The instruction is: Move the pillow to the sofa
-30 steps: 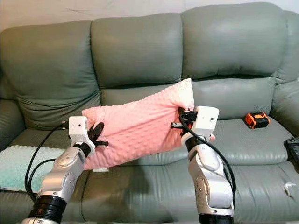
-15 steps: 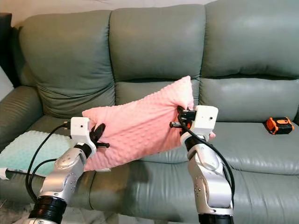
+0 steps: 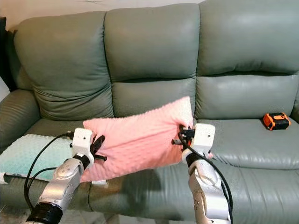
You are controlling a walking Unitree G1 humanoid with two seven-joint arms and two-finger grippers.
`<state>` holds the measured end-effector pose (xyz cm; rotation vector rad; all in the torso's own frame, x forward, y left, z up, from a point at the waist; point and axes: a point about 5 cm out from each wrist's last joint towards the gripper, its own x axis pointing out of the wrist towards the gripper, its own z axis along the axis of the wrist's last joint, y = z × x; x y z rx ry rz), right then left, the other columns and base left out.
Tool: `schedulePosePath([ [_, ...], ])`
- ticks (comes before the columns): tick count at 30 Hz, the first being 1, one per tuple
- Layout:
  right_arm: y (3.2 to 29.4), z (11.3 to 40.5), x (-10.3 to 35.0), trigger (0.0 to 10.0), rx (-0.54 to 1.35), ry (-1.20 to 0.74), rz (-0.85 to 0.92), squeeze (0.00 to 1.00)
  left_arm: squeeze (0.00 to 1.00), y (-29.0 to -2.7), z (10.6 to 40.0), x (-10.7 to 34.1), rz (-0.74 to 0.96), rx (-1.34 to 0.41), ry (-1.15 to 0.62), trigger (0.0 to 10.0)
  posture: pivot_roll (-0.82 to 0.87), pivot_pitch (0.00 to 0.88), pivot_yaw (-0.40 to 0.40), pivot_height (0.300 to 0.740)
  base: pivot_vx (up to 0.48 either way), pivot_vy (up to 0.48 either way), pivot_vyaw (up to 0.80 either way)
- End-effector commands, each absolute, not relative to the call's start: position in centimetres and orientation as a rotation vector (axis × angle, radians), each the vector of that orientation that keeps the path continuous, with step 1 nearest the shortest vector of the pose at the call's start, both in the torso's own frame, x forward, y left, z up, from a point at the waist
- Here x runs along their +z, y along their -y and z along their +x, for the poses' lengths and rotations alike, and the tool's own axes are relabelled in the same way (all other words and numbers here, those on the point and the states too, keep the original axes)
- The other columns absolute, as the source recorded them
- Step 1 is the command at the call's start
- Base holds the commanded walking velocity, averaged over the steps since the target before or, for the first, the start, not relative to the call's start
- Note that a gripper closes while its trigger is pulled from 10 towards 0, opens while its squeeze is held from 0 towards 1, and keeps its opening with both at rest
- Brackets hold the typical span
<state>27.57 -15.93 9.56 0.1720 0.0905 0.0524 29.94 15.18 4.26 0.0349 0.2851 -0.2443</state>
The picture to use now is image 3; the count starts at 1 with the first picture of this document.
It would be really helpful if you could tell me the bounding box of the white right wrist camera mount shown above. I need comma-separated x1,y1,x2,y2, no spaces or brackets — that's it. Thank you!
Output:
192,123,216,155

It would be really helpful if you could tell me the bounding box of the mint green textured blanket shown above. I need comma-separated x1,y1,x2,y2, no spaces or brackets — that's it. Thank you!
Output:
0,134,82,184

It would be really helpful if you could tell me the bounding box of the green leather sofa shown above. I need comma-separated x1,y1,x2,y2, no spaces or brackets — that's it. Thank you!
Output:
0,0,299,224

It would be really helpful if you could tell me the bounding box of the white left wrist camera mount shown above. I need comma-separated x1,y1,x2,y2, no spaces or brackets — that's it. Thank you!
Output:
72,128,94,158

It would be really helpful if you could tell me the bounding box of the orange and black tool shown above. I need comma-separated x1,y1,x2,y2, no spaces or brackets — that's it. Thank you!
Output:
262,112,292,131

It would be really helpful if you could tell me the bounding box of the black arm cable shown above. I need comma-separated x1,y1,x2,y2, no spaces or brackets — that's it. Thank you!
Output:
23,133,75,213
185,142,234,220

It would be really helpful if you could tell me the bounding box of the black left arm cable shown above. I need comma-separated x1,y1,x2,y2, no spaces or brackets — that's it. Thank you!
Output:
23,133,75,213

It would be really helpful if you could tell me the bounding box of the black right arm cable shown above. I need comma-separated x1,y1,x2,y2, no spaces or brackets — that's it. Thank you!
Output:
185,142,234,220

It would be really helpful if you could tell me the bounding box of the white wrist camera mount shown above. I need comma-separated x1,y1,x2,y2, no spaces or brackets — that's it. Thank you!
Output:
192,123,216,155
72,128,94,158

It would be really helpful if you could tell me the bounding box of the pink textured pillow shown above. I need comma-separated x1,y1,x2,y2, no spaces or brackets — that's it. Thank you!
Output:
83,97,197,183

